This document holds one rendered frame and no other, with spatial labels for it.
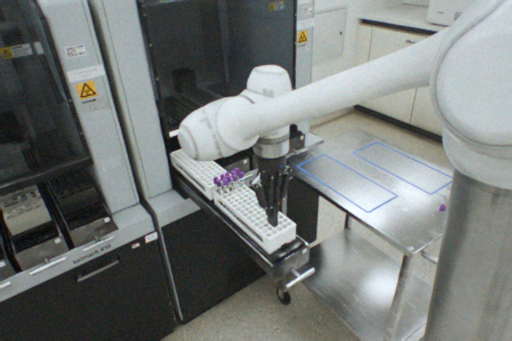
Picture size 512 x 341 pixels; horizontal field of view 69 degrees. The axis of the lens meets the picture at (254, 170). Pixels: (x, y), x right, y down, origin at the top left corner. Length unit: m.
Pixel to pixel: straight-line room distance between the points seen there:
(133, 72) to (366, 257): 1.27
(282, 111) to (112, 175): 0.83
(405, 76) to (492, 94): 0.31
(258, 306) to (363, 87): 1.50
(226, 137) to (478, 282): 0.46
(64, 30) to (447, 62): 1.02
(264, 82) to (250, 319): 1.35
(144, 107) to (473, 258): 1.07
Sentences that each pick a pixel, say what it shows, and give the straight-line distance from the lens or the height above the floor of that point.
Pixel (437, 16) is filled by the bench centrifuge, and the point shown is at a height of 0.97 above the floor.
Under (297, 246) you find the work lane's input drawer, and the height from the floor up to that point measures 0.82.
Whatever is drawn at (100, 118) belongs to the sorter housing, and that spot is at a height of 1.10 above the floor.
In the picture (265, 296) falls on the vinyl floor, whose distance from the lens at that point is 2.01.
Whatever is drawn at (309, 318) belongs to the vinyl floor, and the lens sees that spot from 1.93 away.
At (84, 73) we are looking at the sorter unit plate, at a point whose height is 1.24.
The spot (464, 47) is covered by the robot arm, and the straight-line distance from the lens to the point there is 0.33.
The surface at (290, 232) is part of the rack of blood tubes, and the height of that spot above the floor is 0.85.
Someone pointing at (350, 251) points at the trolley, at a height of 0.28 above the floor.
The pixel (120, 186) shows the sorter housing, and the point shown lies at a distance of 1.39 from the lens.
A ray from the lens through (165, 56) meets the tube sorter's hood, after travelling 1.28.
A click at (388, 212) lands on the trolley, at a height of 0.82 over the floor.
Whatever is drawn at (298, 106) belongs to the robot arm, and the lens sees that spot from 0.64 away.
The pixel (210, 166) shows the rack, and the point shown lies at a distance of 1.35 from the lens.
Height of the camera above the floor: 1.57
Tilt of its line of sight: 33 degrees down
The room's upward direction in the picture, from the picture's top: 3 degrees counter-clockwise
